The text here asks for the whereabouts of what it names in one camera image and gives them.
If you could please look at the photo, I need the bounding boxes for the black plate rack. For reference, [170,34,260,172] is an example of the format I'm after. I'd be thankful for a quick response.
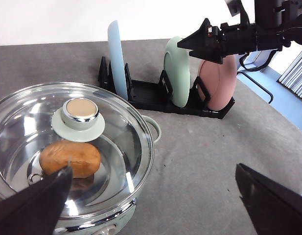
[98,57,235,119]

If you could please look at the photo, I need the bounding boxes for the brown potato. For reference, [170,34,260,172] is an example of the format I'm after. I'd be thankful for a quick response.
[39,141,101,178]

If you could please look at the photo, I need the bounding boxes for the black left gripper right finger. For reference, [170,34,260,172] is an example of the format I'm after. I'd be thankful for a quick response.
[235,163,302,235]

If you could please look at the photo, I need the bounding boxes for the green plate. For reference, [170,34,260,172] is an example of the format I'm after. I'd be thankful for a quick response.
[163,36,191,108]

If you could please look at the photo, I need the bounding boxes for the green electric steamer pot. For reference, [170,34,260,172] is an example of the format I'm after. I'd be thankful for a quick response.
[0,83,162,235]

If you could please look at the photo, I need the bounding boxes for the black metal stand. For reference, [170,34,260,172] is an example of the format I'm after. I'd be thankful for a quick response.
[237,50,282,104]

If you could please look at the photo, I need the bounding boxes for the glass steamer lid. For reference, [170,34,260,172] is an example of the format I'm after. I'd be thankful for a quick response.
[0,83,155,218]

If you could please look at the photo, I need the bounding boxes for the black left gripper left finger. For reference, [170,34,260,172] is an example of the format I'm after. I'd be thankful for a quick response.
[0,166,73,235]

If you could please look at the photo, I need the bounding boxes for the blue plate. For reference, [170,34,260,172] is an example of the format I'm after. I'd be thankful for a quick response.
[108,20,128,100]

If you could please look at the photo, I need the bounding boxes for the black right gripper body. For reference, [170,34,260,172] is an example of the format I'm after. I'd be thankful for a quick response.
[221,23,283,55]

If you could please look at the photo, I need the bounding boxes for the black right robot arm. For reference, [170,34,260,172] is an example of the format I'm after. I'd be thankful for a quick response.
[177,0,302,64]

